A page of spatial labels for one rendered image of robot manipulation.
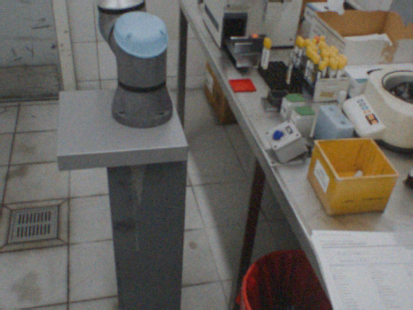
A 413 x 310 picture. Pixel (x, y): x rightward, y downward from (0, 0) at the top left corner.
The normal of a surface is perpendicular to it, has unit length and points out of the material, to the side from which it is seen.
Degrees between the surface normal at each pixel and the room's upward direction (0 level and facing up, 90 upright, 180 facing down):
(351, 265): 1
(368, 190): 90
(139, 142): 1
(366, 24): 88
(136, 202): 90
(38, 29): 90
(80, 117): 1
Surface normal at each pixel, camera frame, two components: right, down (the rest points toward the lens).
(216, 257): 0.07, -0.80
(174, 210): 0.22, 0.60
